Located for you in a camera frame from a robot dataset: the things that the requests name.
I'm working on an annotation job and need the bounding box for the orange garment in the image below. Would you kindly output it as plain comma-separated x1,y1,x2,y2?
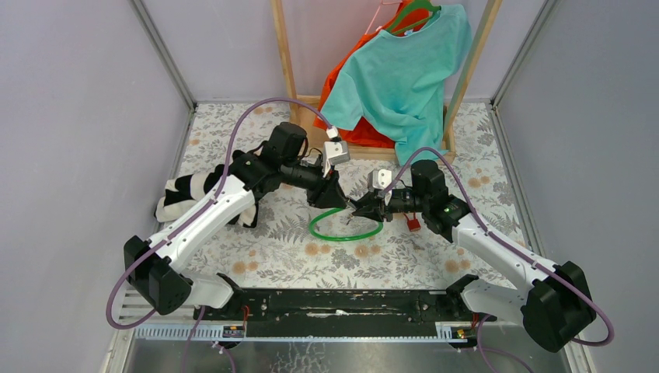
318,1,425,148

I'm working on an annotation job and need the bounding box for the teal t-shirt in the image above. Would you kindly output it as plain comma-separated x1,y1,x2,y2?
320,4,472,164

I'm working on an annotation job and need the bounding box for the green cable lock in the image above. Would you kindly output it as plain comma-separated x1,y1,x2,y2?
308,201,384,242

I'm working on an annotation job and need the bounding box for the wooden clothes rack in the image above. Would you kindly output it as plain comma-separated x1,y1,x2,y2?
270,0,503,162

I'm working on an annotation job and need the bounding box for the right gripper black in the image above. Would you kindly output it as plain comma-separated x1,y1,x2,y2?
352,189,427,224

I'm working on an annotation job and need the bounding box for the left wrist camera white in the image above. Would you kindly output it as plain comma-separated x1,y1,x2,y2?
322,127,350,177

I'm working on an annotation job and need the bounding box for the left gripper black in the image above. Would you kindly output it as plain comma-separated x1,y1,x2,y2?
280,158,347,210

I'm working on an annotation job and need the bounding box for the green hanger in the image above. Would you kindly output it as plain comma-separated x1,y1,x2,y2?
385,0,442,35

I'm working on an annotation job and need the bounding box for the pink hanger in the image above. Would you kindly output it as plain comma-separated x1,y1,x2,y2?
364,1,403,35

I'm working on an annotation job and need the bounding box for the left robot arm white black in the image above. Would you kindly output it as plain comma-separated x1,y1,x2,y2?
124,122,350,319

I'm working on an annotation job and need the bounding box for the floral table mat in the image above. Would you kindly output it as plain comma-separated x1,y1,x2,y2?
187,103,525,289

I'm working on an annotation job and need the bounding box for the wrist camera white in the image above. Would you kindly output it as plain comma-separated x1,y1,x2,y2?
322,127,350,177
368,169,393,200

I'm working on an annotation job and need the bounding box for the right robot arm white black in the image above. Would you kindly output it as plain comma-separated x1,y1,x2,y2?
349,160,597,352

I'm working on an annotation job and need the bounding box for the red cable lock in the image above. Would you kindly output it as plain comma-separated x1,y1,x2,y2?
404,213,421,232

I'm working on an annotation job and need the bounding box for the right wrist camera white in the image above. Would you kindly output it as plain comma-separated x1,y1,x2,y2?
368,169,393,200

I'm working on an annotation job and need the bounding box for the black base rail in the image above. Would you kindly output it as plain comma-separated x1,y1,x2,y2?
193,288,485,340

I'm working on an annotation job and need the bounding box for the black white striped cloth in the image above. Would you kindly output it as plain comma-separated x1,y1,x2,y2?
155,163,261,228

